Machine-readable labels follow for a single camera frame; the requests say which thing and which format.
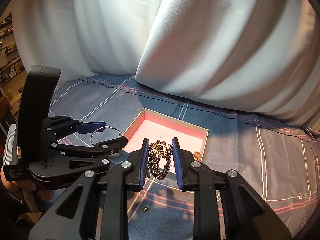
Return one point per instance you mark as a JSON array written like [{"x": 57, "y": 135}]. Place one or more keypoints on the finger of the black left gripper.
[
  {"x": 62, "y": 126},
  {"x": 101, "y": 148}
]

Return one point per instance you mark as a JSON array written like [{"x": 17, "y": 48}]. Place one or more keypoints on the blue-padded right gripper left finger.
[{"x": 95, "y": 199}]

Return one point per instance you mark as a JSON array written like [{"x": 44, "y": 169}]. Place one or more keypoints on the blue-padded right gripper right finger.
[{"x": 225, "y": 195}]

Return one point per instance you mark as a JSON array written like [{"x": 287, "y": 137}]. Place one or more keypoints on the person's left hand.
[{"x": 18, "y": 187}]

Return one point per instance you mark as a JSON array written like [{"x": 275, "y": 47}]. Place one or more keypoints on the teal box pink interior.
[{"x": 159, "y": 145}]

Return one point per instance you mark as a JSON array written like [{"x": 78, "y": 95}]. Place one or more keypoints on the grey plaid bed sheet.
[{"x": 280, "y": 162}]

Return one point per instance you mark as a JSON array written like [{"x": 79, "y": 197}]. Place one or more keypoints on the background shelf with items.
[{"x": 13, "y": 72}]

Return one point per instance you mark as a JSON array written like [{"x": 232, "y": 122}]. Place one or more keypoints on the brown leather watch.
[{"x": 197, "y": 156}]

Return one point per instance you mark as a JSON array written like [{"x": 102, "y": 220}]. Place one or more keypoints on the white pillow left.
[{"x": 83, "y": 37}]

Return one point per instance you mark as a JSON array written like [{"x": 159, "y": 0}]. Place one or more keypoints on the white pillow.
[
  {"x": 258, "y": 56},
  {"x": 83, "y": 37}
]

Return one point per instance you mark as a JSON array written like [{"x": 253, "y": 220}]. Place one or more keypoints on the white pillow right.
[{"x": 258, "y": 56}]

